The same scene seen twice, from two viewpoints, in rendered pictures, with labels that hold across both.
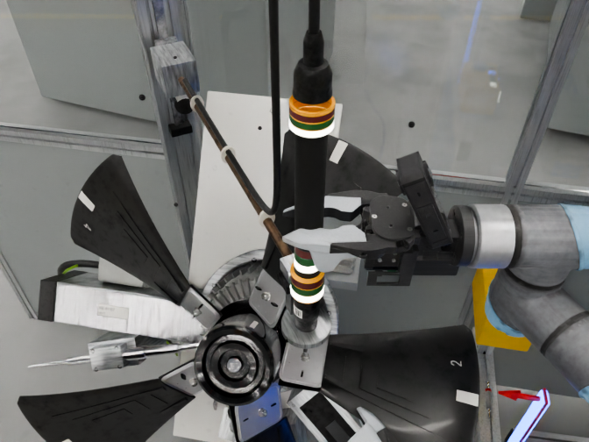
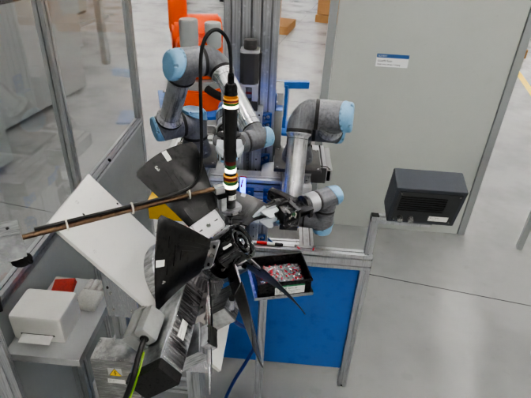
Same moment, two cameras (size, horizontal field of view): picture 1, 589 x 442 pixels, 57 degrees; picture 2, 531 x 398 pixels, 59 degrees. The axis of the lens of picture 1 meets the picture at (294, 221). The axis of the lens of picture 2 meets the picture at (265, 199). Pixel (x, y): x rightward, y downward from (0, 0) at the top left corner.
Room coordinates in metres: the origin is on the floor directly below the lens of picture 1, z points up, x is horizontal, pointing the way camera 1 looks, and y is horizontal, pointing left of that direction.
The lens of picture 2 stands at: (0.49, 1.20, 2.08)
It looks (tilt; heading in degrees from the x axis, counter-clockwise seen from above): 32 degrees down; 263
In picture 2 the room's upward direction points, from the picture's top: 3 degrees clockwise
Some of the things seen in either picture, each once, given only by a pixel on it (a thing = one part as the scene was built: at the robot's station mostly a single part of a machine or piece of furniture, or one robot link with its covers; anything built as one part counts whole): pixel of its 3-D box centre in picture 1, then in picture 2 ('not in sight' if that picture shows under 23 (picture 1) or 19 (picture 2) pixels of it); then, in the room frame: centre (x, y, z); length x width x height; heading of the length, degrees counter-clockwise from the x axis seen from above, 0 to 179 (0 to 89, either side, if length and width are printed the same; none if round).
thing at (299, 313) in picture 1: (308, 224); (230, 151); (0.44, -0.02, 1.47); 0.04 x 0.04 x 0.46
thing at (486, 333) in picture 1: (503, 304); (171, 205); (0.66, -0.42, 1.02); 0.16 x 0.10 x 0.11; 170
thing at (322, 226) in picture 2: not in sight; (318, 219); (0.09, -0.22, 1.08); 0.11 x 0.08 x 0.11; 167
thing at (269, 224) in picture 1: (227, 154); (129, 209); (0.72, 0.11, 1.36); 0.54 x 0.01 x 0.01; 25
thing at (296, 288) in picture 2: not in sight; (280, 274); (0.23, -0.18, 0.84); 0.22 x 0.17 x 0.07; 6
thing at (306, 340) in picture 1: (303, 301); (227, 197); (0.45, -0.01, 1.32); 0.09 x 0.07 x 0.10; 25
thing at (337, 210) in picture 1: (322, 220); (220, 155); (0.47, -0.03, 1.45); 0.09 x 0.03 x 0.06; 81
